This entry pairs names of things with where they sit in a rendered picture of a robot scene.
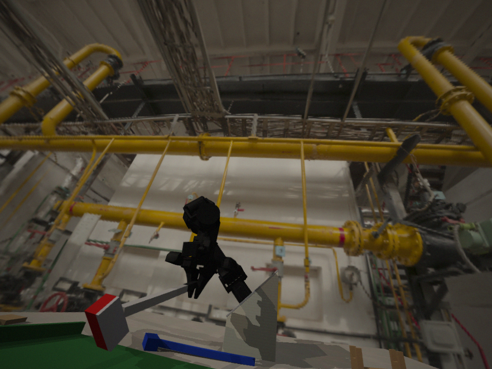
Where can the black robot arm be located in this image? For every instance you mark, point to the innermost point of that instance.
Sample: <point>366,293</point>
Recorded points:
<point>202,215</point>

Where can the blue putter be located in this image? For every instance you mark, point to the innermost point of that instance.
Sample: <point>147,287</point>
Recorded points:
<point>152,341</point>

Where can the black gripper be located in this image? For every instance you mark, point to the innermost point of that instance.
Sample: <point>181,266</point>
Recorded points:
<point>210,265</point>

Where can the green putting mat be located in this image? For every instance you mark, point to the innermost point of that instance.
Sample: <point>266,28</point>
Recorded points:
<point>79,351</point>

